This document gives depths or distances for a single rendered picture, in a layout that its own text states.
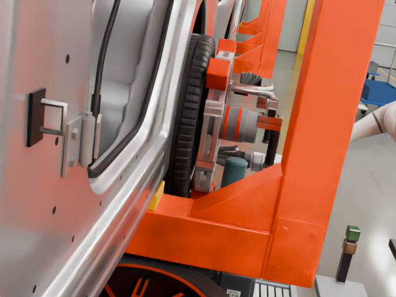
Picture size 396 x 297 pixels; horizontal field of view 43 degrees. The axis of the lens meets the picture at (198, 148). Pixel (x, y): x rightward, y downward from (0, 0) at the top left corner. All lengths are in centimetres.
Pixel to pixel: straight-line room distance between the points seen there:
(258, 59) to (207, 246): 422
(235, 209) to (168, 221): 21
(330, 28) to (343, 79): 14
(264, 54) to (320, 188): 420
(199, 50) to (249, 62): 381
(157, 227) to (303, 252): 45
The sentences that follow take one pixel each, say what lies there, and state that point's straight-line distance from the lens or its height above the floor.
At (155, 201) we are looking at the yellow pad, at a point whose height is 71.
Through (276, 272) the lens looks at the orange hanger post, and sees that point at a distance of 161.
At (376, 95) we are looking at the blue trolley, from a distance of 753.
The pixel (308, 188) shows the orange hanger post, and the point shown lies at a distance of 150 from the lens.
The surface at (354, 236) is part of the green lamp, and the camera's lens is 180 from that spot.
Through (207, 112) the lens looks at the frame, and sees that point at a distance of 176.
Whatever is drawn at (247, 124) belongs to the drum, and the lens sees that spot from 198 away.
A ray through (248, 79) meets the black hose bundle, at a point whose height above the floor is 102.
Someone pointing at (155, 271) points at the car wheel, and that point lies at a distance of 161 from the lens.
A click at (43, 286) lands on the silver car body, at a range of 75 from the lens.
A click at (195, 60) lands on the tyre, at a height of 111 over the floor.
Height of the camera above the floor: 135
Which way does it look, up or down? 18 degrees down
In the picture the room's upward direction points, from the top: 9 degrees clockwise
